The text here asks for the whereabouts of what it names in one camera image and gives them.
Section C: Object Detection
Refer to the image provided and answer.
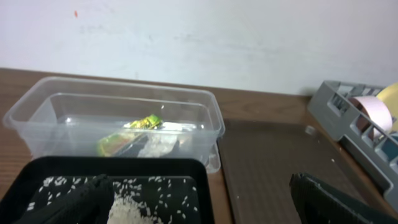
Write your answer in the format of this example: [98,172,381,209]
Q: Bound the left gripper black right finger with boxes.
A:
[289,172,397,224]

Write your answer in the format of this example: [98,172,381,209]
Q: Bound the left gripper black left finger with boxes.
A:
[14,174,114,224]

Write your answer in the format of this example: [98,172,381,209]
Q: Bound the green snack wrapper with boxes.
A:
[96,114,162,157]

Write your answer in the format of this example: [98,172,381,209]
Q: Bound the rice leftovers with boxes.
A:
[25,176,201,224]

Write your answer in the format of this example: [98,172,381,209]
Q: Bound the white tissue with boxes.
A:
[138,122,197,158]

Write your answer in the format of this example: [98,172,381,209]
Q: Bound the pink bowl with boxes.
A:
[349,96,393,133]

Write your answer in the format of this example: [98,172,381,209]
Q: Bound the yellow plate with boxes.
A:
[376,83,398,132]

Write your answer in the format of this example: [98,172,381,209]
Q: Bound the blue bowl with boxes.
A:
[381,138,397,161]

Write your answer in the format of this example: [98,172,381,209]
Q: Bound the black waste tray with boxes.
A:
[1,156,214,223]

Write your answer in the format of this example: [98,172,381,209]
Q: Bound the clear plastic waste bin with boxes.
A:
[3,77,225,173]

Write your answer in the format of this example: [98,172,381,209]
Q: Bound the grey dishwasher rack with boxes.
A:
[308,81,397,210]

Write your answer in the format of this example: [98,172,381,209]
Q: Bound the dark brown serving tray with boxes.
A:
[218,120,383,223]

